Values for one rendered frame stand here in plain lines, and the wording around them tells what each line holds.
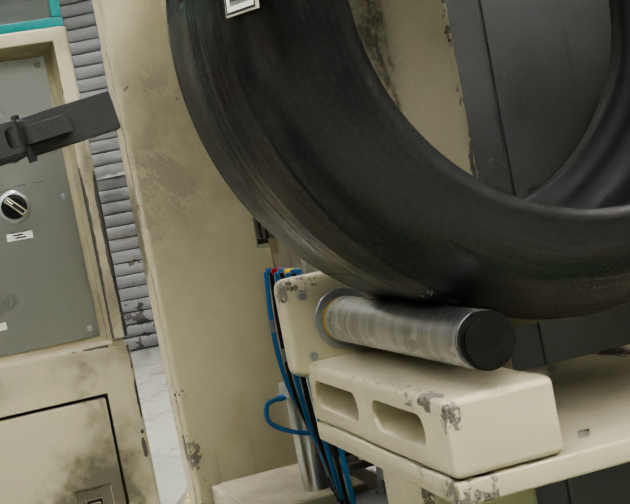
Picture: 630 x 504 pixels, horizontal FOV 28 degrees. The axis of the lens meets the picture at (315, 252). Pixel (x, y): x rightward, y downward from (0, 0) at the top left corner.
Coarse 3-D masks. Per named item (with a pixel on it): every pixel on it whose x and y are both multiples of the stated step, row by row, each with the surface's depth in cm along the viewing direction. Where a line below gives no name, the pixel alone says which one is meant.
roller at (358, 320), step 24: (336, 312) 119; (360, 312) 113; (384, 312) 107; (408, 312) 102; (432, 312) 98; (456, 312) 94; (480, 312) 91; (336, 336) 121; (360, 336) 113; (384, 336) 106; (408, 336) 100; (432, 336) 95; (456, 336) 91; (480, 336) 91; (504, 336) 91; (456, 360) 93; (480, 360) 91; (504, 360) 91
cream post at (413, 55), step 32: (352, 0) 127; (384, 0) 128; (416, 0) 129; (384, 32) 128; (416, 32) 129; (448, 32) 130; (384, 64) 128; (416, 64) 129; (448, 64) 130; (416, 96) 129; (448, 96) 130; (416, 128) 129; (448, 128) 130; (384, 480) 140
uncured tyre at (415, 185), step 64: (192, 0) 98; (320, 0) 89; (192, 64) 102; (256, 64) 91; (320, 64) 89; (256, 128) 93; (320, 128) 90; (384, 128) 90; (256, 192) 103; (320, 192) 93; (384, 192) 91; (448, 192) 92; (576, 192) 124; (320, 256) 105; (384, 256) 95; (448, 256) 94; (512, 256) 94; (576, 256) 95
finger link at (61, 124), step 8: (48, 120) 93; (56, 120) 93; (64, 120) 94; (16, 128) 91; (24, 128) 92; (32, 128) 93; (40, 128) 93; (48, 128) 93; (56, 128) 93; (64, 128) 94; (72, 128) 94; (8, 136) 91; (16, 136) 91; (24, 136) 92; (32, 136) 93; (40, 136) 93; (48, 136) 93; (56, 136) 94; (8, 144) 91; (16, 144) 91; (32, 144) 94
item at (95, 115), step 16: (96, 96) 95; (48, 112) 94; (64, 112) 95; (80, 112) 95; (96, 112) 95; (112, 112) 96; (80, 128) 95; (96, 128) 95; (112, 128) 96; (48, 144) 94; (64, 144) 95
